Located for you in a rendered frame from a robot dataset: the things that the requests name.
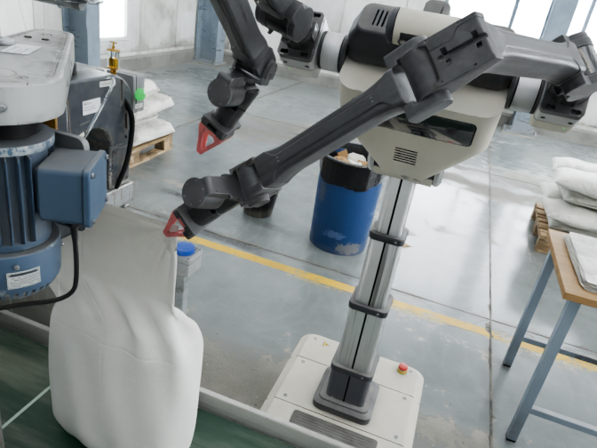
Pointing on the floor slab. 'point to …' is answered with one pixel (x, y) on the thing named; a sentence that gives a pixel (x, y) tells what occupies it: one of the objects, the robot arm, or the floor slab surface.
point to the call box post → (181, 293)
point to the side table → (570, 286)
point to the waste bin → (345, 204)
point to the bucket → (262, 208)
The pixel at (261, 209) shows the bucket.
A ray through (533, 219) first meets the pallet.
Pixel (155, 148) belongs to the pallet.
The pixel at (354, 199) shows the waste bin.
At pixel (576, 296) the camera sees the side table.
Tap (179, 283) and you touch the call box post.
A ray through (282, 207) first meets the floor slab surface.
